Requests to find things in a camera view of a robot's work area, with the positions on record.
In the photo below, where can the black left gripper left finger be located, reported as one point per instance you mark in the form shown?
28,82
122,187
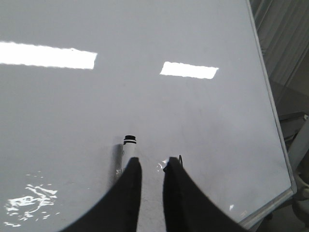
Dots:
118,209

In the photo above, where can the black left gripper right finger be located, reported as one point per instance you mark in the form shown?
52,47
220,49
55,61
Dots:
187,208

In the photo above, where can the white whiteboard marker pen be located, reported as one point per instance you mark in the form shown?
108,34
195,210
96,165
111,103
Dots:
128,151

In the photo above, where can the large white whiteboard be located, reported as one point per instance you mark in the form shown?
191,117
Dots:
185,77

